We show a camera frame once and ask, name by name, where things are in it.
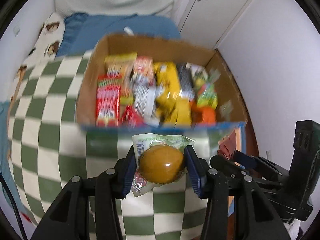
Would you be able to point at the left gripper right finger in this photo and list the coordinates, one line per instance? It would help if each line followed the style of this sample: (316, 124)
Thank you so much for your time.
(216, 181)

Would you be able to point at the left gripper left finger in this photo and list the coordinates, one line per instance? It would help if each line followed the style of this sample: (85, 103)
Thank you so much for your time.
(68, 215)

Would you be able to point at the dark red snack packet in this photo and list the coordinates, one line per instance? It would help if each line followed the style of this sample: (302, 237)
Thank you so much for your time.
(227, 145)

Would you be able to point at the packaged braised egg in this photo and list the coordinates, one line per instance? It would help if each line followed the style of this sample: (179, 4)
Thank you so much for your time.
(160, 160)

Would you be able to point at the red small candy packet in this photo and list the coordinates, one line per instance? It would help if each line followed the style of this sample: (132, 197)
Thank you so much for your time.
(130, 118)

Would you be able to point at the red green snack box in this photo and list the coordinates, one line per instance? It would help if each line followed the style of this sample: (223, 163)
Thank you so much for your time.
(107, 109)

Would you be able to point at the orange snack packet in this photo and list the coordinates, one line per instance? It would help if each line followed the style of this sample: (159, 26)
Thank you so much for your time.
(202, 115)

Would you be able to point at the green candy bag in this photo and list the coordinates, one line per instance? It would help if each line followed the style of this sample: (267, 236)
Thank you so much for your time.
(206, 95)

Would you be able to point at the white grey snack packet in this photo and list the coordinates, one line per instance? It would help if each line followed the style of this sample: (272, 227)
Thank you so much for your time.
(145, 105)

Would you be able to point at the yellow black snack bag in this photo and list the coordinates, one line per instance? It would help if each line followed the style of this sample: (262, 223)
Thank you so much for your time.
(168, 82)

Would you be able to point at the orange sunflower seed bag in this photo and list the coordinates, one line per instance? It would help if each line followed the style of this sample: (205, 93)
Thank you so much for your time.
(143, 73)

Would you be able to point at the beige yellow snack packet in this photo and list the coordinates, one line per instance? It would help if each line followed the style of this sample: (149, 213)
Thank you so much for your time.
(118, 73)

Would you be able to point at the green white checkered blanket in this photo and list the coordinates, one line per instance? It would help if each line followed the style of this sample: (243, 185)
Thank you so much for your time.
(166, 212)

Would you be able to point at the blue cardboard box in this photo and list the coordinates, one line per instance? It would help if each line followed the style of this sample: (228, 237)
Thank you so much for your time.
(230, 107)

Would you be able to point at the bear print cloth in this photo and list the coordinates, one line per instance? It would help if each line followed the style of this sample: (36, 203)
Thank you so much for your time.
(44, 50)

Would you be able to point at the small white remote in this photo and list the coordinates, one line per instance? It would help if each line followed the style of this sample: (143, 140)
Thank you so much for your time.
(129, 31)

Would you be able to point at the white door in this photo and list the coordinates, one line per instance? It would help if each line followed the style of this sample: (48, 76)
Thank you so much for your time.
(208, 20)

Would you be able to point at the white pillow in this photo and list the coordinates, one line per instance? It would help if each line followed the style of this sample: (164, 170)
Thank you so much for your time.
(166, 8)

